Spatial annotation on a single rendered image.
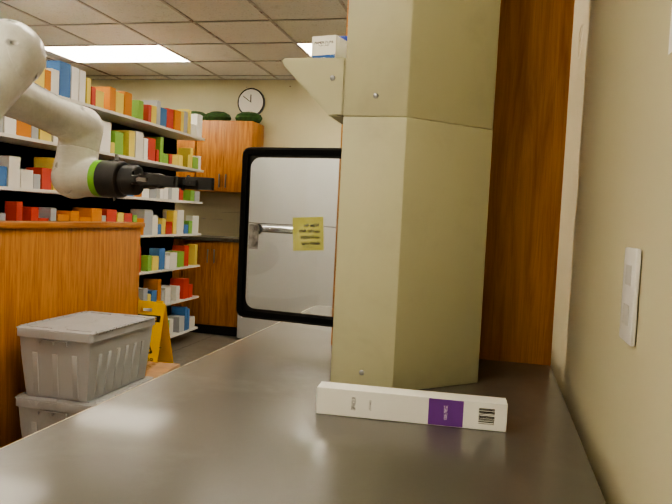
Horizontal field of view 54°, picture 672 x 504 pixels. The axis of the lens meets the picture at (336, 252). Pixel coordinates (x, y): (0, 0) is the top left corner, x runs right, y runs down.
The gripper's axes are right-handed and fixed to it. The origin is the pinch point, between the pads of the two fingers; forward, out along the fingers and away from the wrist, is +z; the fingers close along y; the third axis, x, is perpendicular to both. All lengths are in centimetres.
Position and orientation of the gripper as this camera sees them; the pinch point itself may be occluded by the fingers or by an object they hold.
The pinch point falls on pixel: (199, 183)
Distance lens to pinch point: 165.9
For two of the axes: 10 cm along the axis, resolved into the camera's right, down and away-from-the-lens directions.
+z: 9.7, 0.7, -2.2
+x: -0.6, 10.0, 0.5
